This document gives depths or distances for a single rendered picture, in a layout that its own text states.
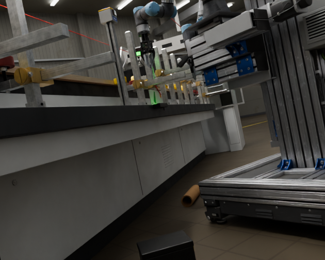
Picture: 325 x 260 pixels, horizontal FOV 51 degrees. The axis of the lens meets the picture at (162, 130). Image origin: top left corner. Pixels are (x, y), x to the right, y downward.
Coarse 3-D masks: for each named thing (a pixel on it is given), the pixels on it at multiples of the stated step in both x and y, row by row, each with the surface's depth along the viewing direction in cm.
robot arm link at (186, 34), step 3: (186, 24) 219; (189, 24) 219; (183, 27) 220; (186, 27) 219; (183, 30) 220; (186, 30) 219; (183, 33) 221; (186, 33) 219; (189, 33) 219; (192, 33) 219; (183, 36) 221; (186, 36) 219; (189, 36) 219; (192, 36) 220; (195, 36) 220; (183, 39) 223; (186, 39) 220
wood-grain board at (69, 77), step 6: (0, 72) 123; (6, 72) 125; (12, 72) 127; (60, 78) 157; (66, 78) 161; (72, 78) 167; (78, 78) 172; (84, 78) 178; (90, 78) 184; (96, 78) 191; (96, 84) 196; (102, 84) 201; (108, 84) 206; (114, 84) 212; (126, 84) 232; (168, 90) 331
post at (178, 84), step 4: (172, 56) 298; (172, 60) 298; (172, 64) 298; (172, 68) 298; (176, 72) 298; (176, 84) 298; (180, 84) 300; (176, 88) 299; (180, 88) 298; (180, 92) 298; (180, 96) 298; (180, 100) 299
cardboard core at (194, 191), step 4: (192, 188) 239; (196, 188) 241; (188, 192) 228; (192, 192) 230; (196, 192) 235; (184, 196) 222; (188, 196) 221; (192, 196) 224; (196, 196) 231; (184, 200) 228; (188, 200) 233; (192, 200) 220; (184, 204) 223; (188, 204) 225
